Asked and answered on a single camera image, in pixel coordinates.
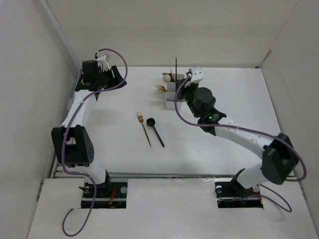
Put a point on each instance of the white three-compartment container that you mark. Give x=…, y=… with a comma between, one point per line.
x=171, y=88

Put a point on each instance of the brown wooden spoon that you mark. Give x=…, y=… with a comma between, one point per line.
x=172, y=77

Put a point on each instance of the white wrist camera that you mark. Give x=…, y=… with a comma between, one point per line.
x=194, y=76
x=102, y=60

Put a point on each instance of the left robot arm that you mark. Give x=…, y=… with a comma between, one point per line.
x=73, y=147

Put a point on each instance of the black spoon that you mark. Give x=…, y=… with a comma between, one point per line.
x=151, y=123

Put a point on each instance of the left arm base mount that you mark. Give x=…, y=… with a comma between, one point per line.
x=112, y=196

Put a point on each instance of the rose gold fork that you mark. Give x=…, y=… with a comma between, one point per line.
x=141, y=120

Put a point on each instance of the black chopstick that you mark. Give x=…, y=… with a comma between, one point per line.
x=175, y=69

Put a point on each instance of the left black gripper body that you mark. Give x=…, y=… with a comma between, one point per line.
x=107, y=79

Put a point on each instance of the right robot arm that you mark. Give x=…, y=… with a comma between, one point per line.
x=278, y=157

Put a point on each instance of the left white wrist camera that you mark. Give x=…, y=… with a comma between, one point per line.
x=102, y=60

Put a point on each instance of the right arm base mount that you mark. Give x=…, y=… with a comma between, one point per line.
x=230, y=194

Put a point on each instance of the aluminium rail front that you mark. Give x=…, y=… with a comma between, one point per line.
x=174, y=176

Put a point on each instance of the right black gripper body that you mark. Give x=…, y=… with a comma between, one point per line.
x=188, y=93

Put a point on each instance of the gold green-handled fork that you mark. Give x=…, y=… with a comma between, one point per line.
x=160, y=88
x=160, y=91

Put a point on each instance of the white ceramic spoon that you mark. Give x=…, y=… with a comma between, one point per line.
x=166, y=78

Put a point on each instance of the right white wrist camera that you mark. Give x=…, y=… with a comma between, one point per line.
x=194, y=76

